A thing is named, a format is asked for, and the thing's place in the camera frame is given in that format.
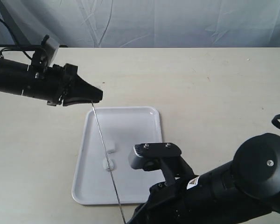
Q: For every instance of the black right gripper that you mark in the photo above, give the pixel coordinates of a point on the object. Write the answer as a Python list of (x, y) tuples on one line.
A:
[(164, 204)]

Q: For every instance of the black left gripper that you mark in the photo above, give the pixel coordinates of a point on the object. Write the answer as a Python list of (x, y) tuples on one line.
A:
[(62, 85)]

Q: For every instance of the thin metal skewer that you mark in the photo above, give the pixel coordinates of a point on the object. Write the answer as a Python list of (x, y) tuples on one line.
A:
[(111, 173)]

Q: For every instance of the white marshmallow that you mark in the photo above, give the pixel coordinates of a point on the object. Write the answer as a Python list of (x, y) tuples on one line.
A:
[(111, 147), (108, 164)]

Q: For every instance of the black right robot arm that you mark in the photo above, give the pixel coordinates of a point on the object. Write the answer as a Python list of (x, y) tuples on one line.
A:
[(245, 188)]

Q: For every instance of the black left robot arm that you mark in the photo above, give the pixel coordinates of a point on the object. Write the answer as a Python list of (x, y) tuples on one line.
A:
[(14, 76)]

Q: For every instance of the white plastic tray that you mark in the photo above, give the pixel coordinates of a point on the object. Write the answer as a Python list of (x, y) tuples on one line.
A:
[(126, 126)]

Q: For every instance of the white backdrop cloth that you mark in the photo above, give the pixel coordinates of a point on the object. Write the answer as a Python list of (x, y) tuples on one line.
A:
[(142, 23)]

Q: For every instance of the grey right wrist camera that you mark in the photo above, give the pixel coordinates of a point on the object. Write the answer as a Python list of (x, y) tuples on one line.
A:
[(147, 156)]

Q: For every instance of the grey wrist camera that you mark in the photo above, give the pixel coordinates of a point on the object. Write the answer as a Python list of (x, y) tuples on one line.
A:
[(44, 53), (147, 156)]

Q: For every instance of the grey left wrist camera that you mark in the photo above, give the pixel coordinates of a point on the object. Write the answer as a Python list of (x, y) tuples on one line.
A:
[(44, 53)]

